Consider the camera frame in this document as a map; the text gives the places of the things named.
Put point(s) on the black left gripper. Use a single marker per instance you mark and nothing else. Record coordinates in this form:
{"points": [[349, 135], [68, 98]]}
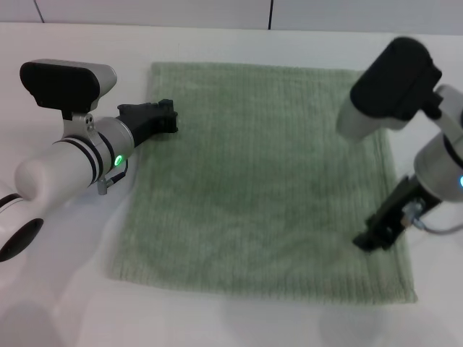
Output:
{"points": [[143, 121]]}

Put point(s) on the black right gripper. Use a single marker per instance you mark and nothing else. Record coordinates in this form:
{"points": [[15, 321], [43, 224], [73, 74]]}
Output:
{"points": [[392, 209]]}

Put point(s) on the green ribbed towel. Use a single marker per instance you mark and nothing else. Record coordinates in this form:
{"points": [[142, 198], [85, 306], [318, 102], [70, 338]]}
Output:
{"points": [[253, 180]]}

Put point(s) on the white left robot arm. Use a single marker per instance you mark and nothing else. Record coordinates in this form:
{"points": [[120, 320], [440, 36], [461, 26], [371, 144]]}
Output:
{"points": [[58, 170]]}

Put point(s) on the left wrist camera housing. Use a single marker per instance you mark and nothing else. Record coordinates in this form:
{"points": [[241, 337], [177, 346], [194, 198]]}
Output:
{"points": [[59, 85]]}

